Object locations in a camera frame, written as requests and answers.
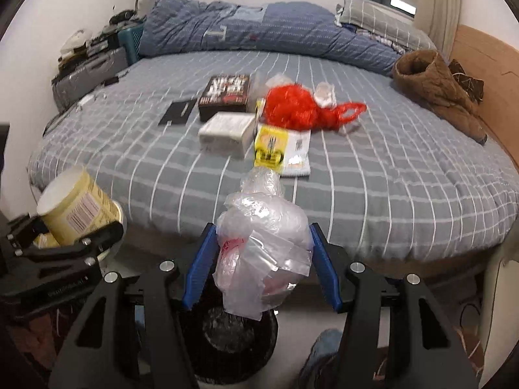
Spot yellow instant noodle cup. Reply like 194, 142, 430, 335
37, 165, 124, 246

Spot clear plastic bag bundle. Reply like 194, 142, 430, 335
213, 167, 313, 321

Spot white earphone box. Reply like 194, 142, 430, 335
198, 112, 257, 159

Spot dark cookie box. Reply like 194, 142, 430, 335
198, 74, 251, 123

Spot yellow white snack bag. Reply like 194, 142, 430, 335
253, 124, 310, 177

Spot bubble wrap sheet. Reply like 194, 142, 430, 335
247, 71, 267, 111

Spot red plastic bag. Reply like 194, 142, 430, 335
263, 84, 367, 132

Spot white paper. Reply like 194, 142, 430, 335
313, 82, 337, 109

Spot black lined trash bin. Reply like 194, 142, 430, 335
180, 306, 278, 385

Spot white chair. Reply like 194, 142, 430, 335
477, 226, 519, 387

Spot blue slipper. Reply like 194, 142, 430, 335
296, 328, 342, 388

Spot grey suitcase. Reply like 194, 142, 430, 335
51, 47, 128, 113

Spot black flat card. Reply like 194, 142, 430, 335
158, 99, 197, 126

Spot grey checked bed cover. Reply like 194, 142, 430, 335
28, 51, 518, 261

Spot teal plastic crate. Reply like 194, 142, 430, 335
117, 24, 143, 66

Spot blue striped duvet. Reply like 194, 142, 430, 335
139, 0, 399, 77

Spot dark patterned cushion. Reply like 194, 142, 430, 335
449, 59, 485, 104

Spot brown fleece jacket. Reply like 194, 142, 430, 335
392, 49, 487, 146

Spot wooden headboard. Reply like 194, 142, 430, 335
451, 25, 519, 162

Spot grey checked pillow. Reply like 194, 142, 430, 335
334, 0, 436, 54

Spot beige curtain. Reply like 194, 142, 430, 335
414, 0, 461, 58

